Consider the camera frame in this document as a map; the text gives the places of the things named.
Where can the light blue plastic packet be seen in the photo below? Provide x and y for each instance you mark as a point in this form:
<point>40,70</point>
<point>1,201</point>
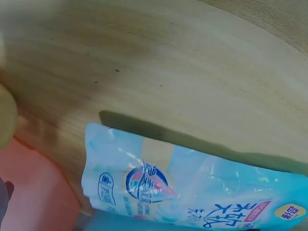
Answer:
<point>192,187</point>

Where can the person's left fingers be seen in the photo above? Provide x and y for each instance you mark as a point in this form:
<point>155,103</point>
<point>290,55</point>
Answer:
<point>6,115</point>

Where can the person's left hand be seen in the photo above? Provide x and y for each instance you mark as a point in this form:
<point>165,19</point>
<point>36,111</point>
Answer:
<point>6,115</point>

